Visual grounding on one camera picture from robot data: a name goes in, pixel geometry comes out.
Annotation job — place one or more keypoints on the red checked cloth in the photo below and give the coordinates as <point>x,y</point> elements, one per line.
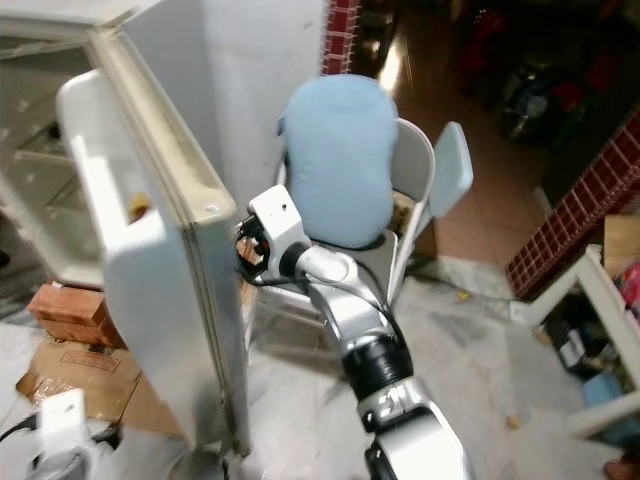
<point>342,35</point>

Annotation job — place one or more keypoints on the brown cardboard sheet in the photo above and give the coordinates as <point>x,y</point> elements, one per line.
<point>90,380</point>

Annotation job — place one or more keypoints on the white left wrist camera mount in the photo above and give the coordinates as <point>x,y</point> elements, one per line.
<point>63,422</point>

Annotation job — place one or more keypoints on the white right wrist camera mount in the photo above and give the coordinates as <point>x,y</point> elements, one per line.
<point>278,225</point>

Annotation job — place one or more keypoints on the silver fridge door with sticker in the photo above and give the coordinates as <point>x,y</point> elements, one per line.
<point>170,300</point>

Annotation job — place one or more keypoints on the light blue cushion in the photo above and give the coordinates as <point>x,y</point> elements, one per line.
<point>340,160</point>

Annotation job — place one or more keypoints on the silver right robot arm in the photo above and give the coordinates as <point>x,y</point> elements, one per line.
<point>380,350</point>

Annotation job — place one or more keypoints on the red brick-pattern panel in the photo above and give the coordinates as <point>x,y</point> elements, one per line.
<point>580,200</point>

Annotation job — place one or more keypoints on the small blue container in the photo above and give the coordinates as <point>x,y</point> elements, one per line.
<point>610,390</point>

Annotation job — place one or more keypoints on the red brick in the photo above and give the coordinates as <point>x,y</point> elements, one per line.
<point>68,312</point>

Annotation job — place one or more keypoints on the pale blue chair backrest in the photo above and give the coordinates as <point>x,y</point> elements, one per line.
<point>452,165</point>

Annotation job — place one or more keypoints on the white low table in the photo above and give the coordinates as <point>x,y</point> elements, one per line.
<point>605,300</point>

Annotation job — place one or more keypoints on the white folding chair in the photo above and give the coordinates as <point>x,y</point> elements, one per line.
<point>412,180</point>

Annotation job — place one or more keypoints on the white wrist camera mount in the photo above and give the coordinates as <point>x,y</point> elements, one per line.
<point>278,225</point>
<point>63,422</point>

